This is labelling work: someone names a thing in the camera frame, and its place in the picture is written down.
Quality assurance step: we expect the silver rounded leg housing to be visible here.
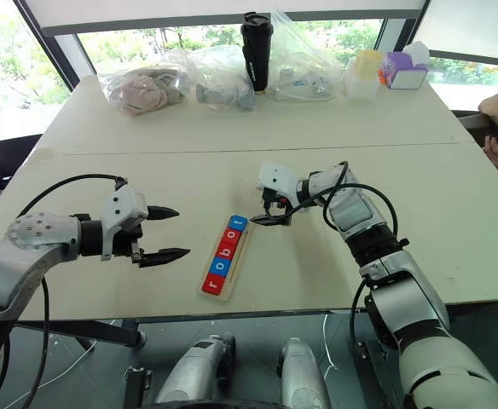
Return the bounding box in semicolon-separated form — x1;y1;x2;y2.
153;331;237;405
275;337;332;409

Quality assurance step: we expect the purple tissue box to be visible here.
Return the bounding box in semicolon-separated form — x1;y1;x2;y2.
378;41;431;91

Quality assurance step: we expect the plastic bag with grey toy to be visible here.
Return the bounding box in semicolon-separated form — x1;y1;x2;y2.
166;44;258;112

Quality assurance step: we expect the plastic bag with pink plush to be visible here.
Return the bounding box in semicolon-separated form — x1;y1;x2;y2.
102;66;187;118

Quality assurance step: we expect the thin white floor cable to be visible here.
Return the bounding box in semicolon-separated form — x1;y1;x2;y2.
321;314;336;381

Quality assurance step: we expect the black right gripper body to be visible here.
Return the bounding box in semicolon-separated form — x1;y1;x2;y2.
260;186;295;216

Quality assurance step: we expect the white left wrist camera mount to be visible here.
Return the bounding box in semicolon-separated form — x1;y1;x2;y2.
100;183;150;262

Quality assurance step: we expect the white container with yellow cup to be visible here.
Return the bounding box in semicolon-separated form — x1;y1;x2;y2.
344;48;381;101

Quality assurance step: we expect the red letter tile r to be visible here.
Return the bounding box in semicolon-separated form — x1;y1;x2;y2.
202;274;228;297

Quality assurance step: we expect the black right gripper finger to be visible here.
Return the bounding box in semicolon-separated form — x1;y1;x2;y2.
249;214;292;228

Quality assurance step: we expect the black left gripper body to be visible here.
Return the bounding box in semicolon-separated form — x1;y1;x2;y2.
112;221;145;267

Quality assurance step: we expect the clear bag with small parts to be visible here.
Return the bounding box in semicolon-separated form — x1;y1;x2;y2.
269;9;346;103

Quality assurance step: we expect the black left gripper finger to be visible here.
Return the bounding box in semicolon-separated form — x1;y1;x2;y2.
146;205;181;222
138;247;191;269

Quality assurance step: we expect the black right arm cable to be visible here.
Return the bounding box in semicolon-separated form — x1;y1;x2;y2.
269;160;400;342

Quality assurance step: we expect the black table frame bar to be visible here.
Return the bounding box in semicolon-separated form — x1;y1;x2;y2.
13;319;148;349

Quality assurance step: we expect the light wooden letter tray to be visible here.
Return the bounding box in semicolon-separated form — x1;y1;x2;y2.
196;215;255;302

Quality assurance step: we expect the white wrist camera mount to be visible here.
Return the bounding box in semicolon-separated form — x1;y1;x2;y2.
100;183;150;262
256;160;306;210

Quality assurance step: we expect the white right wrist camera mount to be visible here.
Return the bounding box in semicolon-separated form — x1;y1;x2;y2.
256;160;306;210

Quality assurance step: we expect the black travel tumbler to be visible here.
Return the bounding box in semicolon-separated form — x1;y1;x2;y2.
240;11;273;95

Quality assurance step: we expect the blue letter tile o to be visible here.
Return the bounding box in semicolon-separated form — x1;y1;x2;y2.
209;256;234;278

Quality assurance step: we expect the dark phone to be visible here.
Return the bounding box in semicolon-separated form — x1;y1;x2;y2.
484;114;498;149

